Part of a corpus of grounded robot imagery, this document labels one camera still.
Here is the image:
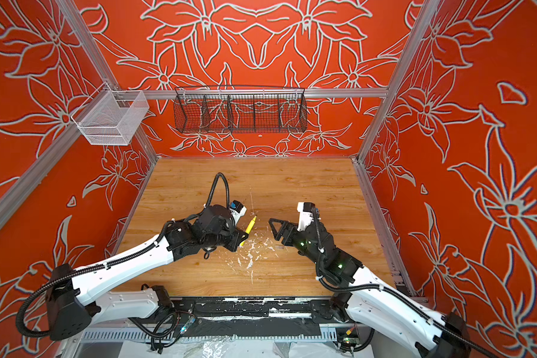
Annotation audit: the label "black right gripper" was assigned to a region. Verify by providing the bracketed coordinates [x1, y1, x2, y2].
[268, 217, 328, 270]

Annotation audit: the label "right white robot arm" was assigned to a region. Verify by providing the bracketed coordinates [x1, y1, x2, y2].
[269, 219, 471, 357]

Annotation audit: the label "black wire basket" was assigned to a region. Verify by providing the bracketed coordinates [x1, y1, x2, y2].
[173, 86, 308, 134]

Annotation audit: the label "aluminium frame rails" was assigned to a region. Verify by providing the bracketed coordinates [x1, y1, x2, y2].
[0, 0, 444, 296]

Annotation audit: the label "yellow marker pen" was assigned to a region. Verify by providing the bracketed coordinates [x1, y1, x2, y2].
[240, 216, 257, 247]

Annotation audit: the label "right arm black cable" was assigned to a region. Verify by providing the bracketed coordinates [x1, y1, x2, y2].
[310, 205, 502, 358]

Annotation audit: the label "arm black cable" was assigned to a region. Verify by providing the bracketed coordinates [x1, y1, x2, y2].
[310, 205, 502, 358]
[15, 172, 232, 339]

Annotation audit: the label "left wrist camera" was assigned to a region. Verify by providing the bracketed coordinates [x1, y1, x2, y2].
[229, 200, 247, 225]

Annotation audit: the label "white wire basket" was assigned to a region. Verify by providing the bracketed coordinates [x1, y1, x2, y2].
[70, 83, 149, 146]

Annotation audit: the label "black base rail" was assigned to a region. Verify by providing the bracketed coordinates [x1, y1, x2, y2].
[80, 294, 377, 345]

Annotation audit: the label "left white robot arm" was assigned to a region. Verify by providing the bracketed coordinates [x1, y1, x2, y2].
[46, 201, 248, 341]

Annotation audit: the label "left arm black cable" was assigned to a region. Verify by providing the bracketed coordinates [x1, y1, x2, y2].
[15, 172, 232, 339]

